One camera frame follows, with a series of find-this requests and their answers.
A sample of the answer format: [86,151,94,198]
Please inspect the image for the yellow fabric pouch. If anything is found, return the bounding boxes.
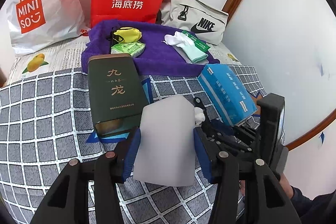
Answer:
[112,26,143,44]

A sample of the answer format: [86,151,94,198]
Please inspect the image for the white sock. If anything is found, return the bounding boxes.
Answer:
[164,31,196,47]

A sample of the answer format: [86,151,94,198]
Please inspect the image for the person's right hand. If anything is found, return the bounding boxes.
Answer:
[279,174,299,200]

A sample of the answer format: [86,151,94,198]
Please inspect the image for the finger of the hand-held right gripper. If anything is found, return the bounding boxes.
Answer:
[194,97,260,136]
[203,126,258,155]

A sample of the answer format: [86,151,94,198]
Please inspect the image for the white and mint socks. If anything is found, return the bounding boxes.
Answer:
[172,44,210,65]

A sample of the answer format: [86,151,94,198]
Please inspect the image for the grey fabric bag black logo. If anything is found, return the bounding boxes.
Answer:
[156,0,229,46]

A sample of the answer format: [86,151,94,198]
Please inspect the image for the green tissue packet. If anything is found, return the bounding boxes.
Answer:
[110,39,146,58]

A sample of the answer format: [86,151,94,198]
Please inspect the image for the mint green sock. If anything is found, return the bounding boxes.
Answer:
[181,40,210,63]

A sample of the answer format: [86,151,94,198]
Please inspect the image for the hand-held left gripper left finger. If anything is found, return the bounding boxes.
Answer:
[30,126,142,224]

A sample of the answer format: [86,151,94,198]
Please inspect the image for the dark green tin box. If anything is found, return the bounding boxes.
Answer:
[87,54,149,139]

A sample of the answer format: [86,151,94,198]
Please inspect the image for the grey checked blanket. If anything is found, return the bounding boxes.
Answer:
[0,64,266,224]

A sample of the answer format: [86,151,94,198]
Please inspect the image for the white foam block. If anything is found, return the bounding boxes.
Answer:
[132,94,197,187]

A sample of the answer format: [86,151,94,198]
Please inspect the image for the small white cloth wad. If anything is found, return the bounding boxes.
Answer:
[194,108,207,127]

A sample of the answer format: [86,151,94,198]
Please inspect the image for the blue cardboard box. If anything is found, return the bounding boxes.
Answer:
[197,64,258,127]

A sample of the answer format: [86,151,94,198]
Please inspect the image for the person's right forearm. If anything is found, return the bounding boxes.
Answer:
[296,186,336,217]

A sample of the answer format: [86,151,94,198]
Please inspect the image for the purple towel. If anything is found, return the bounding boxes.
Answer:
[80,20,221,76]

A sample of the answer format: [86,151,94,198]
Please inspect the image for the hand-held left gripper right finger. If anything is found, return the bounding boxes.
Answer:
[193,127,302,224]

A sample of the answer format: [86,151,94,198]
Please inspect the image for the fruit printed bed sheet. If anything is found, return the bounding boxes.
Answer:
[5,27,241,88]

